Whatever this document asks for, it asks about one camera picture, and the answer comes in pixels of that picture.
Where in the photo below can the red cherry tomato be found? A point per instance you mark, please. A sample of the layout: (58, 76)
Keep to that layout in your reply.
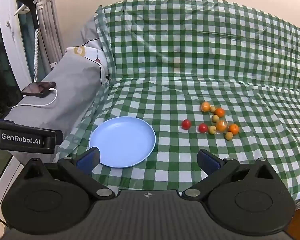
(203, 128)
(186, 124)

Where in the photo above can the plastic-wrapped orange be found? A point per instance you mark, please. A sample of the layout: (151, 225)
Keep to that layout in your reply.
(205, 106)
(221, 126)

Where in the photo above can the small yellow longan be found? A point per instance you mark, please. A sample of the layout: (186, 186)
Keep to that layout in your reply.
(229, 135)
(215, 118)
(212, 108)
(212, 129)

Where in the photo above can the grey curtain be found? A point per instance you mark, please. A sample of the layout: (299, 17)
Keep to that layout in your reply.
(51, 35)

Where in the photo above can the blue plate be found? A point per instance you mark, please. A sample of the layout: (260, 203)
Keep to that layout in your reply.
(122, 141)

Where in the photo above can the grey floral pillow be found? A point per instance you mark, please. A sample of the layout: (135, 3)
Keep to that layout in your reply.
(72, 90)

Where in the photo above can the black smartphone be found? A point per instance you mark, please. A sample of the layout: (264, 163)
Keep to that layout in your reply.
(37, 88)

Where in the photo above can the black garment steamer head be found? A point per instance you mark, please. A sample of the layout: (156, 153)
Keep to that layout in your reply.
(31, 5)

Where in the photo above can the white window frame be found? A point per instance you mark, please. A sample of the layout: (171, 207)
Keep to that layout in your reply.
(12, 30)

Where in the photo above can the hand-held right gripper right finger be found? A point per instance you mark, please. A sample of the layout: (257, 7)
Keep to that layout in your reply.
(210, 162)

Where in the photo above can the green checked cloth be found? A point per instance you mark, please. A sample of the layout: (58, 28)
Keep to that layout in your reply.
(190, 55)

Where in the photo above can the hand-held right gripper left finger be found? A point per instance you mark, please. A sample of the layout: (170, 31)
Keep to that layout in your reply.
(86, 161)

